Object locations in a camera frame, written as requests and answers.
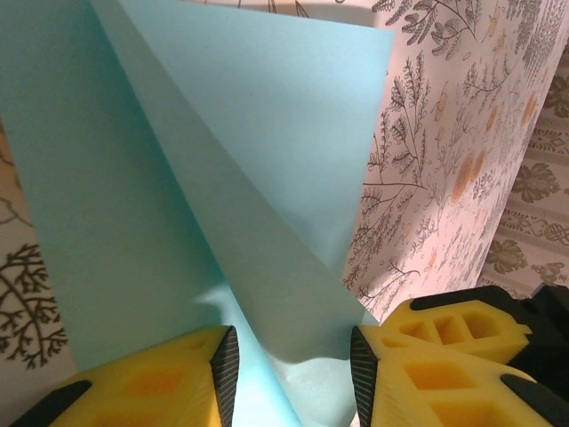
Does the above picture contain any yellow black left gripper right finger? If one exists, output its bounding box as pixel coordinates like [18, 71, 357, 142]
[349, 324, 553, 427]

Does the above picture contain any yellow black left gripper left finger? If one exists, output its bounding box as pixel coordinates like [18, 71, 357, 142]
[8, 324, 242, 427]

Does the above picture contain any turquoise cloth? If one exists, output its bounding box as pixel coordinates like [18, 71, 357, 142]
[0, 0, 397, 427]

